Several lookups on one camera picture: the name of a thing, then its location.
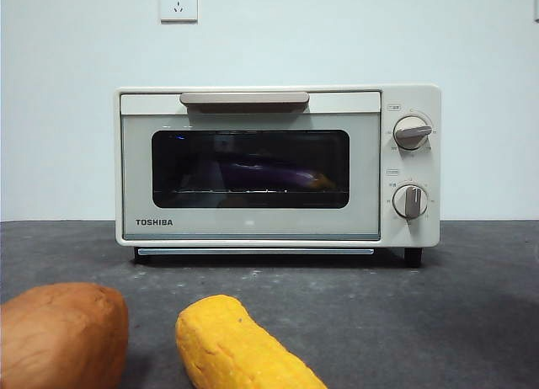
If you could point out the white wall socket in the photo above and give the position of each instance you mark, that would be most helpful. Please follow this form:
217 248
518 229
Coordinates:
178 3

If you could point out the brown sweet potato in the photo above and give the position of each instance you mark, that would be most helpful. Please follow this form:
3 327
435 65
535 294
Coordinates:
59 334

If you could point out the purple eggplant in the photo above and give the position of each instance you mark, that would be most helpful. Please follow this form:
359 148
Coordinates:
269 172

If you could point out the cream toaster oven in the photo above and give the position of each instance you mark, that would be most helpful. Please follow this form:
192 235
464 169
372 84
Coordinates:
414 98

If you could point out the temperature knob, tan pointer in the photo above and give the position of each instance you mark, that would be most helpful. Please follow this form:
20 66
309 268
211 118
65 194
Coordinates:
412 132

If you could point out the yellow corn cob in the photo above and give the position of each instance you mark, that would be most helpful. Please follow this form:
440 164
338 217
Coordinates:
227 342

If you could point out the timer knob, tan pointer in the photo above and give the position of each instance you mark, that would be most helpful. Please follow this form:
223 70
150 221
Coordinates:
410 201

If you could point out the metal crumb tray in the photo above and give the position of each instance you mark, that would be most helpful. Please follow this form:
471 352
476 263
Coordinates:
252 252

